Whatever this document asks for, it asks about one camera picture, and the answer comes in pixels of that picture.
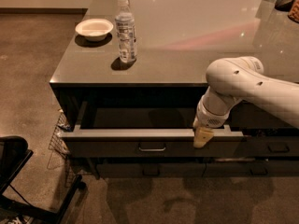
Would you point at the wire mesh basket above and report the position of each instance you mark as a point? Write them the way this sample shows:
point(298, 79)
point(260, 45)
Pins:
point(60, 156)

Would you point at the brown woven object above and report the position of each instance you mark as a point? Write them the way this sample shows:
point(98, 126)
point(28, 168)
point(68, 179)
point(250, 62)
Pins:
point(294, 11)

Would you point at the clear plastic water bottle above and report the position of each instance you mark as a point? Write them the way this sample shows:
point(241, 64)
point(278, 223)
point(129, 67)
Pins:
point(125, 28)

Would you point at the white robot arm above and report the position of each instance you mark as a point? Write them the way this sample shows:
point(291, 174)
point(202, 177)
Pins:
point(232, 80)

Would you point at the white bowl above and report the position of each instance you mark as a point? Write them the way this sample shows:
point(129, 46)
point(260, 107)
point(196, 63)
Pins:
point(94, 30)

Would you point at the dark cabinet frame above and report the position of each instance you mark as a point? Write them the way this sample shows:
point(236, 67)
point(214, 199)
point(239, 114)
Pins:
point(221, 148)

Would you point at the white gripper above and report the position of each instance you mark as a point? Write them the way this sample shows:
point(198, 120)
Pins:
point(209, 117)

